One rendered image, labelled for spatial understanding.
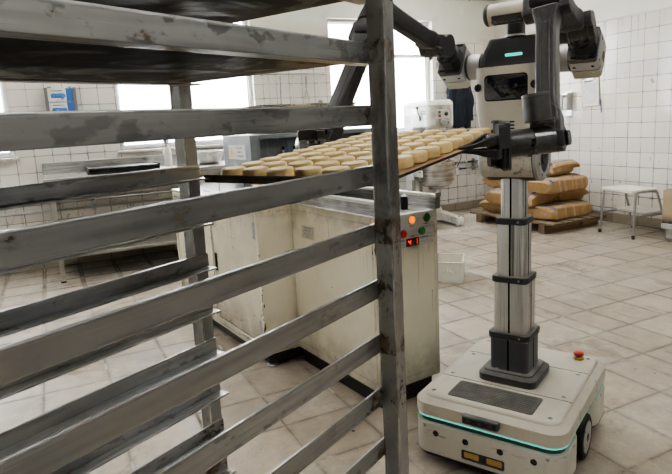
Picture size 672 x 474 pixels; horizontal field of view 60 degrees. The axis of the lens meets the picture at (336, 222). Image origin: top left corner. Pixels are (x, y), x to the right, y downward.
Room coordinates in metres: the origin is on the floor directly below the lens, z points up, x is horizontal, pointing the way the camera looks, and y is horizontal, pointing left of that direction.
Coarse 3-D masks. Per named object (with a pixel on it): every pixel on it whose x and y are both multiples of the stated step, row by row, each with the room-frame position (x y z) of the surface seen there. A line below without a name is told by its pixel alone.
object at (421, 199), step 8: (344, 192) 2.97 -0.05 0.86; (352, 192) 2.91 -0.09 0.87; (360, 192) 2.85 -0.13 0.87; (368, 192) 2.80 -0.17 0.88; (400, 192) 2.59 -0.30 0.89; (408, 192) 2.55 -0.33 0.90; (416, 192) 2.51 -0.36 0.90; (424, 192) 2.50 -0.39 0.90; (440, 192) 2.41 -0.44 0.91; (408, 200) 2.55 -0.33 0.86; (416, 200) 2.50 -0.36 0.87; (424, 200) 2.46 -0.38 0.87; (432, 200) 2.42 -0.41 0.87
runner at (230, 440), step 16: (352, 352) 0.82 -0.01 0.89; (368, 352) 0.85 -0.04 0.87; (336, 368) 0.78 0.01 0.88; (352, 368) 0.82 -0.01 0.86; (304, 384) 0.72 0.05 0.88; (320, 384) 0.75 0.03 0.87; (288, 400) 0.70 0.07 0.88; (304, 400) 0.72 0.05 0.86; (256, 416) 0.65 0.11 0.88; (272, 416) 0.67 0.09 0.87; (224, 432) 0.61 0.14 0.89; (240, 432) 0.62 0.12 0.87; (256, 432) 0.65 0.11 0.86; (208, 448) 0.58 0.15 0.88; (224, 448) 0.60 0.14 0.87; (176, 464) 0.55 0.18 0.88; (192, 464) 0.57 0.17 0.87; (208, 464) 0.58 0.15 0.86
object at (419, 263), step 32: (320, 224) 2.61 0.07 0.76; (352, 224) 2.39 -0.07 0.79; (352, 256) 2.40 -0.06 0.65; (416, 256) 2.38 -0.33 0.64; (320, 288) 2.64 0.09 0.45; (352, 288) 2.41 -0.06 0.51; (416, 288) 2.38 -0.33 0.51; (352, 320) 2.42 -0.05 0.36; (416, 320) 2.38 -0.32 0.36; (320, 352) 2.67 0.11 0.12; (416, 352) 2.37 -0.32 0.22; (352, 384) 2.50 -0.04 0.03; (416, 384) 2.41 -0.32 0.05
